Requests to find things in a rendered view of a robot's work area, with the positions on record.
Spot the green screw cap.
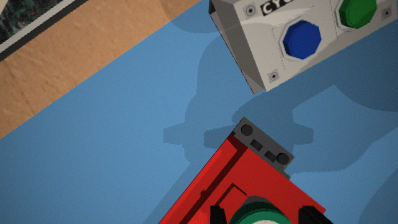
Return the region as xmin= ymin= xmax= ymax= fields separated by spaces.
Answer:
xmin=229 ymin=202 xmax=292 ymax=224

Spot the grey button housing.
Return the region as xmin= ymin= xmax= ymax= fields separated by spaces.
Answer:
xmin=208 ymin=0 xmax=398 ymax=95

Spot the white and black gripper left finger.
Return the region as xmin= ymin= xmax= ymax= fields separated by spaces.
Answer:
xmin=210 ymin=205 xmax=227 ymax=224

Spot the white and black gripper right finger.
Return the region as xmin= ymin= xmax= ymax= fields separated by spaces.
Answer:
xmin=298 ymin=206 xmax=333 ymax=224

